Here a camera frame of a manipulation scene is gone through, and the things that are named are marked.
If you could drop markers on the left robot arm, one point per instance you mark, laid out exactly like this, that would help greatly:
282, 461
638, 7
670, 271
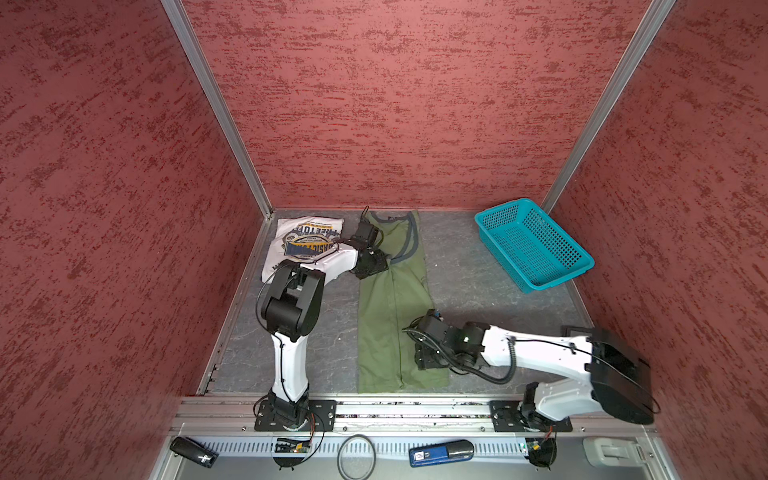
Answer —
290, 311

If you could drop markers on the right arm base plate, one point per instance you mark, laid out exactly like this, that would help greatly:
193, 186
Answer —
518, 417

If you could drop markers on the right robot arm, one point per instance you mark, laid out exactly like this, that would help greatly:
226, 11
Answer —
596, 371

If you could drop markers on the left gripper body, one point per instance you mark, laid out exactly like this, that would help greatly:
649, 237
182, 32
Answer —
376, 262

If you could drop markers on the white tank top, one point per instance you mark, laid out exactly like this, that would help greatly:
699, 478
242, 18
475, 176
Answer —
302, 240

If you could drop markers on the left circuit board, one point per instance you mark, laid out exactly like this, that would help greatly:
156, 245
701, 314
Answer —
290, 453

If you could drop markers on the teal plastic basket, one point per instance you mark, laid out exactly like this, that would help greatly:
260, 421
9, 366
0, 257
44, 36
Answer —
531, 247

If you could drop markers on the black box device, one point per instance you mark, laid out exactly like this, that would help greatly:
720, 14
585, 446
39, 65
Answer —
193, 451

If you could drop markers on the green tank top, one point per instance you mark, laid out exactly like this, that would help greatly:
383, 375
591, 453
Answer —
389, 301

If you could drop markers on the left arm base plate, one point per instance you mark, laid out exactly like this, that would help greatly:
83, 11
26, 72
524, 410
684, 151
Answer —
318, 416

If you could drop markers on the circuit board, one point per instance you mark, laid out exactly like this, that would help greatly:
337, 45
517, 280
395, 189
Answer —
290, 453
542, 453

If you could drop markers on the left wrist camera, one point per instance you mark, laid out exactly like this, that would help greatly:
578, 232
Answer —
366, 236

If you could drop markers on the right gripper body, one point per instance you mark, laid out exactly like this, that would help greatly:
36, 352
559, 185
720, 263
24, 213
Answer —
431, 357

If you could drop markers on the corner aluminium post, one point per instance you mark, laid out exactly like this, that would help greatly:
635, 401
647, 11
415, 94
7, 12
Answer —
648, 28
184, 31

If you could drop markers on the aluminium rail frame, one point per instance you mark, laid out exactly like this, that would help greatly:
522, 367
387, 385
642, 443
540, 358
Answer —
224, 424

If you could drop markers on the blue black device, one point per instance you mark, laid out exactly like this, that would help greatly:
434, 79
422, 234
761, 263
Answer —
441, 453

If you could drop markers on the right corner aluminium post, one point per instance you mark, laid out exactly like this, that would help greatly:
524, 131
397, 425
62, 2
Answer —
648, 28

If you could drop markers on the right circuit board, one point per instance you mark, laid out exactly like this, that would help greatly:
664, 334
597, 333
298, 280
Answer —
542, 453

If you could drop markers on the left corner aluminium post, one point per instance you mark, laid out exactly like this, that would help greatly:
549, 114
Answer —
184, 31

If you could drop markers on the grey white device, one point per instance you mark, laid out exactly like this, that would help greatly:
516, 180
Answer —
613, 452

